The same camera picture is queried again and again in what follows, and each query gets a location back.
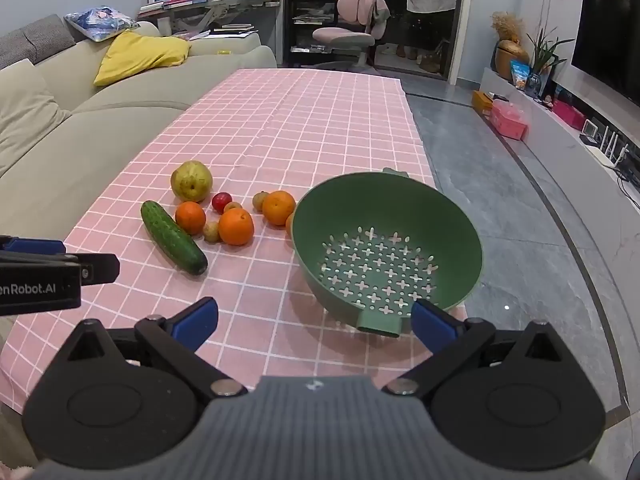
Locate green leafy plant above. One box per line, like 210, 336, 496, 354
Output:
525, 27, 576, 76

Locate green cucumber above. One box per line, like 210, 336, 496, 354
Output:
140, 200, 209, 276

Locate beige sofa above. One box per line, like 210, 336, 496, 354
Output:
0, 14, 278, 471

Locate dried flower bunch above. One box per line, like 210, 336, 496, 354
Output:
491, 11, 526, 43

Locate yellow pillow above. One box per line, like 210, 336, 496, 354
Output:
93, 31, 192, 87

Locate blue snack bag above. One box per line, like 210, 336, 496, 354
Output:
510, 59, 532, 92

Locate pink office chair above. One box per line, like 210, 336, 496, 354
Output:
300, 0, 391, 68

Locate stack of books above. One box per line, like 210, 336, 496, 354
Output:
139, 0, 211, 15

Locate orange box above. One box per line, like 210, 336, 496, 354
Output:
471, 90, 508, 116

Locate grey television cabinet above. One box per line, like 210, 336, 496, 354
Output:
480, 67, 640, 311

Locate magenta box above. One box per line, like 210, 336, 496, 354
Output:
552, 100, 587, 131

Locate pink checked tablecloth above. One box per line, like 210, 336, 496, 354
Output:
0, 67, 471, 413

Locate black shelf unit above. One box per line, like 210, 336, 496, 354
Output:
284, 0, 382, 67

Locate grey cushion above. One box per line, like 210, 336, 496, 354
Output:
0, 14, 76, 63

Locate golden round vase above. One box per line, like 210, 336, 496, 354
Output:
492, 40, 530, 81

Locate printed blue pillow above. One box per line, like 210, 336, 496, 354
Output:
64, 6, 141, 41

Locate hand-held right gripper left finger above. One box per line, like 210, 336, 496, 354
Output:
63, 296, 249, 397

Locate white router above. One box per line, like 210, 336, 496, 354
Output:
597, 127, 631, 168

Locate black cables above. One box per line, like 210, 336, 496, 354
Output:
612, 162, 640, 206

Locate yellow-green pear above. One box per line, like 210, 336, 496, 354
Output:
170, 160, 214, 204

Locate grey cluttered desk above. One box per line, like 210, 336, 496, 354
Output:
137, 0, 282, 36

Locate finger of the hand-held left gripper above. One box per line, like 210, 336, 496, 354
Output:
0, 236, 67, 257
0, 253, 121, 287

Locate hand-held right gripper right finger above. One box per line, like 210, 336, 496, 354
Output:
382, 298, 565, 396

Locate pink box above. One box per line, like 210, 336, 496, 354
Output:
490, 100, 530, 141

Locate black television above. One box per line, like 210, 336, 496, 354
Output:
571, 0, 640, 133

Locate beige cushion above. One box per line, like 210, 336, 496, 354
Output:
0, 58, 73, 176

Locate green plastic colander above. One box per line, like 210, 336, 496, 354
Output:
291, 167, 485, 337

